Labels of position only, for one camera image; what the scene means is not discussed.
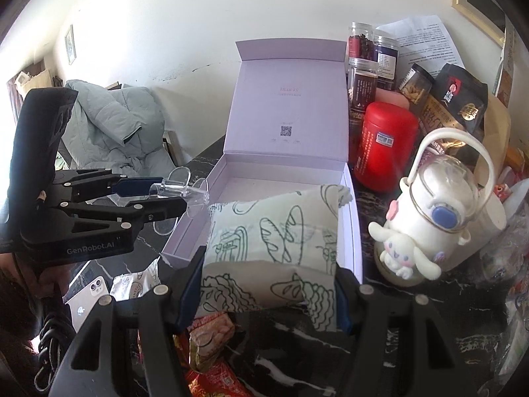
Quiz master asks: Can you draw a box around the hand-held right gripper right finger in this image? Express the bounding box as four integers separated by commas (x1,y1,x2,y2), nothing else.
335,267,480,397

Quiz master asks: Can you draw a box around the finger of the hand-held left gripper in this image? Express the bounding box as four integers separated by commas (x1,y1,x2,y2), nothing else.
25,196,188,234
54,167,166,199

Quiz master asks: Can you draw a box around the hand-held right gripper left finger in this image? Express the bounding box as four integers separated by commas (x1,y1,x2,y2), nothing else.
47,246,207,397

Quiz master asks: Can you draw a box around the clear plastic piece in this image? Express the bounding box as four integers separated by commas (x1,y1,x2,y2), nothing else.
149,166,209,220

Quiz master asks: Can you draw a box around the brown snack packet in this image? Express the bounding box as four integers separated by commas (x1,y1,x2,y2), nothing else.
188,312,234,373

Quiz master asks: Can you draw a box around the silver green snack packet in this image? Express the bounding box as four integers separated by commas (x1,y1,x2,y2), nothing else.
109,258,162,302

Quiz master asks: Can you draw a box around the plain red snack packet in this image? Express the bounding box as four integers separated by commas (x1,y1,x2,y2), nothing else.
184,360,255,397

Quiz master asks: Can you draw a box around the lavender gift box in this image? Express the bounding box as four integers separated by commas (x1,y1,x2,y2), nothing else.
161,39,364,286

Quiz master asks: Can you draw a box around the person's left hand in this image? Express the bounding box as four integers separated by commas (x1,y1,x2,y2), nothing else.
19,263,73,298

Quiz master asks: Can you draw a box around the beige tote bag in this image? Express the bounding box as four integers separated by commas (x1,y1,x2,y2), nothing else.
14,64,52,100

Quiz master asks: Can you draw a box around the grey-green puffer jacket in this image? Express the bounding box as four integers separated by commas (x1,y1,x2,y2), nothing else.
60,78,166,178

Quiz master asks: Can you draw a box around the white smartphone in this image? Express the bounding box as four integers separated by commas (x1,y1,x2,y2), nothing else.
64,275,112,335

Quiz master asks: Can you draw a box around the white cartoon water bottle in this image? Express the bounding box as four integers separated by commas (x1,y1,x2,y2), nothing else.
369,127,494,288

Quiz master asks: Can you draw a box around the red tea canister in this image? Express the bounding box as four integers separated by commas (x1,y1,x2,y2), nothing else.
353,101,420,193

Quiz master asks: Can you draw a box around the clear plastic bag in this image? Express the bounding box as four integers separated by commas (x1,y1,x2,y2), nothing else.
475,215,529,290

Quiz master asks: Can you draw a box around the black gold cereal bag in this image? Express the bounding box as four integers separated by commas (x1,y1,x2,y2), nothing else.
417,95,455,141

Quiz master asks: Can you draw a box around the pink box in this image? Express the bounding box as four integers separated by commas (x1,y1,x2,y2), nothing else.
374,90,412,110

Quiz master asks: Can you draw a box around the clear jar with dark label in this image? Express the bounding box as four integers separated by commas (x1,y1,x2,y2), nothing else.
346,58,379,110

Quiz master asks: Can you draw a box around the black-lidded snack jar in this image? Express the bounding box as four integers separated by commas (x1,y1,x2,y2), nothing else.
399,63,434,106

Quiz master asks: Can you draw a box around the brown paper bag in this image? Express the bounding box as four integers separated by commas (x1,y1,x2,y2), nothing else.
473,93,523,187

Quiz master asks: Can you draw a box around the black foil bag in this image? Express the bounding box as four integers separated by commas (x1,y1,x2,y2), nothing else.
434,63,488,133

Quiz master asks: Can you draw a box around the clear jar with purple label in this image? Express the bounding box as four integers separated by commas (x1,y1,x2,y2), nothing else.
372,29,401,92

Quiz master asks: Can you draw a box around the clear jar of red berries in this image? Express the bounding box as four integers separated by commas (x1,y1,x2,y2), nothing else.
346,22,375,61

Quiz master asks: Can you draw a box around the printed paper sheet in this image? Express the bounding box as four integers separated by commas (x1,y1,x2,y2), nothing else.
376,13,468,79

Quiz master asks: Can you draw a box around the hanging paper scroll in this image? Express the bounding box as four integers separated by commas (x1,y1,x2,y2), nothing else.
496,25,517,100

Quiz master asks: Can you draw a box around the small wall picture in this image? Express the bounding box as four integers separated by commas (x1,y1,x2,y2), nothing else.
64,25,77,66

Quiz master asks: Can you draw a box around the black cable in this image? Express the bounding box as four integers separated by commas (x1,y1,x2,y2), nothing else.
36,298,79,381

